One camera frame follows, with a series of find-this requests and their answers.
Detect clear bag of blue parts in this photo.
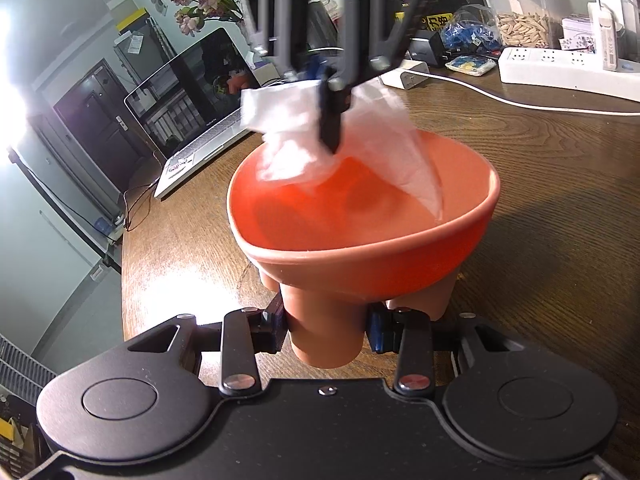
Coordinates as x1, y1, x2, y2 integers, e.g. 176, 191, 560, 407
440, 5, 502, 57

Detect white cable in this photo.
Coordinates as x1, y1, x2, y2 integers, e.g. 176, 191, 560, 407
424, 71, 640, 119

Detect grey metal cabinet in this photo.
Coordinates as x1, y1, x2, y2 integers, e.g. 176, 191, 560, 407
112, 7, 177, 87

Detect white small box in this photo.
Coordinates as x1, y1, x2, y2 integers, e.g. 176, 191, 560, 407
560, 16, 599, 54

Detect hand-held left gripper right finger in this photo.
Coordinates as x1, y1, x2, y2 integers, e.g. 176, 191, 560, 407
366, 305, 517, 396

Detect white plug-in device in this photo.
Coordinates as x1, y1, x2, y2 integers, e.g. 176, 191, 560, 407
586, 0, 627, 72

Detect blue and yellow packet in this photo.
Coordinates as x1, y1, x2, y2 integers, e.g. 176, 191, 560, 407
445, 54, 494, 77

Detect white tissue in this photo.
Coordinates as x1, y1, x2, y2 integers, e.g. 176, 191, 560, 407
240, 80, 446, 222

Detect pink artificial flowers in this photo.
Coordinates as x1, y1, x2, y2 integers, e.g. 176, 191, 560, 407
151, 0, 247, 38

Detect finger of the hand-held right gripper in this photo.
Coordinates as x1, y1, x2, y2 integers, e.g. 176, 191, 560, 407
318, 0, 443, 157
240, 0, 327, 84

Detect silver laptop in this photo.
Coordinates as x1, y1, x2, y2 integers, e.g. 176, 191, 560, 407
124, 27, 267, 202

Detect white power strip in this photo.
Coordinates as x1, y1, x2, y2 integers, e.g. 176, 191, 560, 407
497, 46, 640, 102

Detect clear box of wooden dowels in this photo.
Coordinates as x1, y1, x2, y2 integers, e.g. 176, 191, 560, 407
479, 0, 557, 52

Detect orange bowl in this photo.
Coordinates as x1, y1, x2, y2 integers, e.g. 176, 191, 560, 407
226, 129, 501, 368

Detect dark door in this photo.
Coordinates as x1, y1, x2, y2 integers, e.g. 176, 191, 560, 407
52, 60, 162, 196

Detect grey floor grille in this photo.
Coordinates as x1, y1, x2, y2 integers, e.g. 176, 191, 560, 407
0, 334, 57, 403

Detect black power adapter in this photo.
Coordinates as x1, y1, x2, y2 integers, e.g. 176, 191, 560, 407
407, 30, 452, 69

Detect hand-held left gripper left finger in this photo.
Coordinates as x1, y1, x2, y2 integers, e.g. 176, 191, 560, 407
125, 294, 290, 394

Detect white charger adapter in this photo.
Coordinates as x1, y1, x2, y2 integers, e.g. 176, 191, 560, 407
379, 60, 431, 90

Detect black floor cables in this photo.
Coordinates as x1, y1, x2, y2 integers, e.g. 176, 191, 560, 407
121, 184, 157, 233

